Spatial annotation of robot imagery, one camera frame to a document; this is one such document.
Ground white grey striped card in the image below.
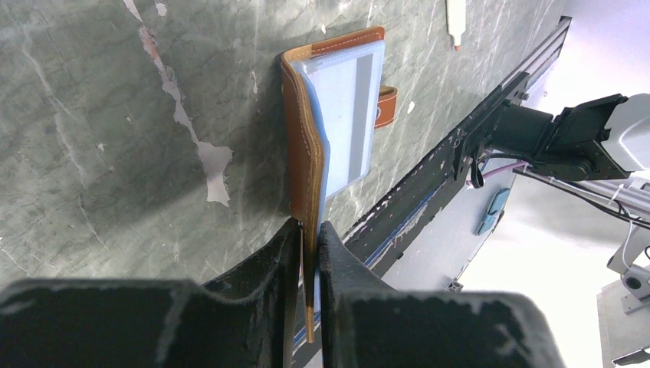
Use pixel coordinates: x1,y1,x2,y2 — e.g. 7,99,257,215
307,51,382,198

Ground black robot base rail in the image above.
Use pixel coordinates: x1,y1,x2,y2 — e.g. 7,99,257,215
341,72,530,277

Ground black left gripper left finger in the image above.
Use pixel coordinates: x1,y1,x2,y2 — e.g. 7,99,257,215
1,219,301,367

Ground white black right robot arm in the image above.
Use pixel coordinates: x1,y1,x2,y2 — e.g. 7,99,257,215
490,94,649,182

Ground red capped white marker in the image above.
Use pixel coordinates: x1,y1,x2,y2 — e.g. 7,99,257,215
445,0,466,51

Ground brown leather card holder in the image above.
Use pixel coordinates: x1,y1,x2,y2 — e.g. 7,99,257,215
280,26,397,343

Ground aluminium frame rail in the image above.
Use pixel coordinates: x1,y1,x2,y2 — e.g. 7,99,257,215
446,15,650,368

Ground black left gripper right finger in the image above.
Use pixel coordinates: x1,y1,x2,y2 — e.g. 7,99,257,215
317,222,564,367

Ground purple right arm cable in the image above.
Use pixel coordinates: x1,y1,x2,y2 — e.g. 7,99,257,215
466,161,529,188

